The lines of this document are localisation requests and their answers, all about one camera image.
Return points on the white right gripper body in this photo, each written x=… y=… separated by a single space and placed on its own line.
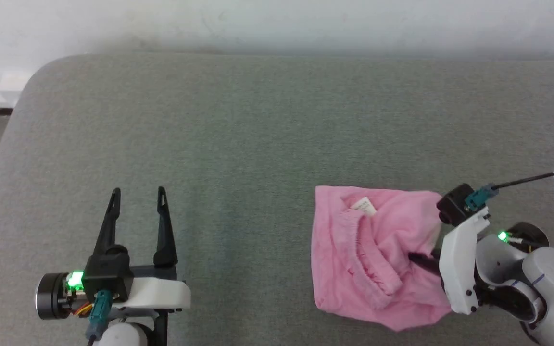
x=459 y=264

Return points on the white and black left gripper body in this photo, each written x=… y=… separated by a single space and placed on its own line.
x=157 y=293

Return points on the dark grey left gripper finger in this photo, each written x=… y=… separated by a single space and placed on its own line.
x=108 y=226
x=165 y=235

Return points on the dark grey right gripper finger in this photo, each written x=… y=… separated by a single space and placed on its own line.
x=426 y=263

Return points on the pink garment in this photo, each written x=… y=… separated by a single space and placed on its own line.
x=354 y=240

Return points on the white garment label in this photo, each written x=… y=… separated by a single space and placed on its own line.
x=364 y=205

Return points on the grey fabric sofa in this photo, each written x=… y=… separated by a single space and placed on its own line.
x=258 y=144

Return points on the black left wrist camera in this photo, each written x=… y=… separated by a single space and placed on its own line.
x=108 y=269

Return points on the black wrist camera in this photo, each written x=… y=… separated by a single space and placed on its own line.
x=455 y=204
x=108 y=269

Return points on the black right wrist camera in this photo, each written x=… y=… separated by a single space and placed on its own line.
x=455 y=204

